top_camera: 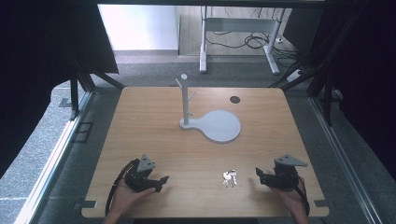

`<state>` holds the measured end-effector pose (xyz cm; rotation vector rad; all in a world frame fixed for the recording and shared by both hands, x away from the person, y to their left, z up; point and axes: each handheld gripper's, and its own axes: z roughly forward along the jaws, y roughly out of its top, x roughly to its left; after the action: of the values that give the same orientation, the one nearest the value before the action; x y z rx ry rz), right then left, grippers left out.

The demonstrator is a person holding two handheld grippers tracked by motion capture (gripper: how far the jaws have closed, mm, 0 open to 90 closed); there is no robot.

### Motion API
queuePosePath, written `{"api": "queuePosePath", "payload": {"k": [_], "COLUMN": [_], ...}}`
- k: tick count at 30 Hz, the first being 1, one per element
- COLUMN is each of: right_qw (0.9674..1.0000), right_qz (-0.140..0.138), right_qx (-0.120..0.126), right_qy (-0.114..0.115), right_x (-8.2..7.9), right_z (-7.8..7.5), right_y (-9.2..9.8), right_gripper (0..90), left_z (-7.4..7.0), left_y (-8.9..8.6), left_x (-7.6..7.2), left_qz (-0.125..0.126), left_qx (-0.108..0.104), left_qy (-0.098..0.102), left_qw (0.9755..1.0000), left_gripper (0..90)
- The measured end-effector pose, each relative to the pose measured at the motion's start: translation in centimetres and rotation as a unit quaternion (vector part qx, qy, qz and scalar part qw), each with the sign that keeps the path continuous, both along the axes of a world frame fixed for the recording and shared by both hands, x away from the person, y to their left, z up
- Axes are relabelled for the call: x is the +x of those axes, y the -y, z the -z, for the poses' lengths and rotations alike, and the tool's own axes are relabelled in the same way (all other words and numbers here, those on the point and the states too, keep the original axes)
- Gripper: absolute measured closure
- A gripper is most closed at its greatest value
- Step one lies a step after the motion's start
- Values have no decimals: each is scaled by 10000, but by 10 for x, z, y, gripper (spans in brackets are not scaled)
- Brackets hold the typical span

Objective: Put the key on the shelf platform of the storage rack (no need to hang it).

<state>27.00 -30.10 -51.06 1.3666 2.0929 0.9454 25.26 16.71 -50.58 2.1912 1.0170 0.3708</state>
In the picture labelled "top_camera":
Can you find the black curtain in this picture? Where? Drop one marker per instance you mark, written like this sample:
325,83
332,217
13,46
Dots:
37,62
364,77

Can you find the black round table grommet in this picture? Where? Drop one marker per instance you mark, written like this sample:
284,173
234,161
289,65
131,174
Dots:
234,100

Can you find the white key stand with tray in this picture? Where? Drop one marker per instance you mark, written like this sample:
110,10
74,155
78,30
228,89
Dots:
218,124

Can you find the black floor plate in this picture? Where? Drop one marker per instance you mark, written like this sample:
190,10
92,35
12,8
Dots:
83,132

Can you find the bunch of silver keys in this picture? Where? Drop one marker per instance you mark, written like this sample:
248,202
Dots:
229,179

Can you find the person's left hand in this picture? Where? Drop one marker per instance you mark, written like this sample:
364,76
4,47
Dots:
129,197

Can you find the white power strip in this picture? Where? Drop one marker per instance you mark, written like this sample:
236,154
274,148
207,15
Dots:
294,75

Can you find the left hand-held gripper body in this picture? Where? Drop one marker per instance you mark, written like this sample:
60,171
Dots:
138,177

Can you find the white metal desk frame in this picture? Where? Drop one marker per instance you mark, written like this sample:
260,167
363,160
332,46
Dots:
239,25

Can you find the aluminium floor rail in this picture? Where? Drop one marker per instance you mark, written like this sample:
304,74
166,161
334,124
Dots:
342,155
53,161

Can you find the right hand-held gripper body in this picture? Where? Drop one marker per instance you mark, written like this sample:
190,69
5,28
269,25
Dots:
283,175

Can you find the person's right hand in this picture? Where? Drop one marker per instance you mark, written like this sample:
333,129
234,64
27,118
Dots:
291,196

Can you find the black metal frame strut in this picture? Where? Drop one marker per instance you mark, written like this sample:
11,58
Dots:
320,77
81,84

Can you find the black table bracket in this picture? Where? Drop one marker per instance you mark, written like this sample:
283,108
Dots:
321,203
85,204

